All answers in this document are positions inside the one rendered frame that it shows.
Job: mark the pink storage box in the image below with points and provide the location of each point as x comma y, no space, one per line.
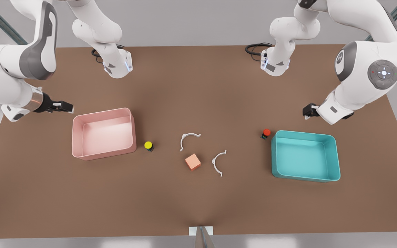
104,133

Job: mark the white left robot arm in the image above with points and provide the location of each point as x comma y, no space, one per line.
367,58

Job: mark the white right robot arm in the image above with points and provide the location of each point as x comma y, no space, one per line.
29,55

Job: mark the silver frame post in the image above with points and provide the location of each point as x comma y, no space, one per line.
2,22
202,237
391,15

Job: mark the white curved clip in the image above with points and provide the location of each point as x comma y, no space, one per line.
189,139
218,163

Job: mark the blue storage box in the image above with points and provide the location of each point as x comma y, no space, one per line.
305,155

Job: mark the red button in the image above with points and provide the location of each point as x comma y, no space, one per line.
265,133

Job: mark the yellow button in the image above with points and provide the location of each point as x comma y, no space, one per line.
148,146

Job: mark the orange cube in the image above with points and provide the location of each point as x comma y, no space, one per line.
193,162

